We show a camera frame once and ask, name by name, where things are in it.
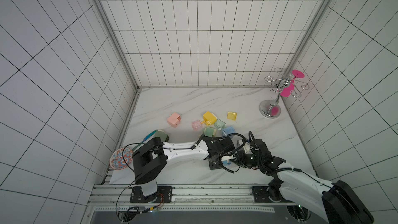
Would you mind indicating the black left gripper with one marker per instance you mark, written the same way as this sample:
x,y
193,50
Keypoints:
x,y
217,165

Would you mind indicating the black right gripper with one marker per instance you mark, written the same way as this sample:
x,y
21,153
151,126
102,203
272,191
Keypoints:
x,y
245,157

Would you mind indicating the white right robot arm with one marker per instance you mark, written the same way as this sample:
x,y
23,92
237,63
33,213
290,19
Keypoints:
x,y
335,202

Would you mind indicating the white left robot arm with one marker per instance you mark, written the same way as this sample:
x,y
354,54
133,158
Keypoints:
x,y
149,158

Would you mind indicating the mint green pencil sharpener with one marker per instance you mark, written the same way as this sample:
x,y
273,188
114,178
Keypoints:
x,y
209,132

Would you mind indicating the clear mint sharpener tray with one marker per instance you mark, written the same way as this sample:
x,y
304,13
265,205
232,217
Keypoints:
x,y
219,124

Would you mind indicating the clear pink sharpener tray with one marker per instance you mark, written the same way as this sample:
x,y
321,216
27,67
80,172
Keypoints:
x,y
197,125

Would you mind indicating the yellow pencil sharpener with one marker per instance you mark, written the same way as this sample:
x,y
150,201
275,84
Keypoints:
x,y
209,119

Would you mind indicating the clear yellow sharpener tray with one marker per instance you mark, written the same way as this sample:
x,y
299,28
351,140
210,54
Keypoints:
x,y
232,116

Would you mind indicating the chrome cup holder stand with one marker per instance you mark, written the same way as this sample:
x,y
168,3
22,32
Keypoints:
x,y
271,108

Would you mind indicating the magenta plastic goblet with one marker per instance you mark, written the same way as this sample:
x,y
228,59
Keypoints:
x,y
290,81

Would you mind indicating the patterned ceramic plate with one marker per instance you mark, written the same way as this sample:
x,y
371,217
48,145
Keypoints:
x,y
121,158

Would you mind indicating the teal handled tool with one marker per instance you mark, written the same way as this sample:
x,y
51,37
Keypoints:
x,y
147,137

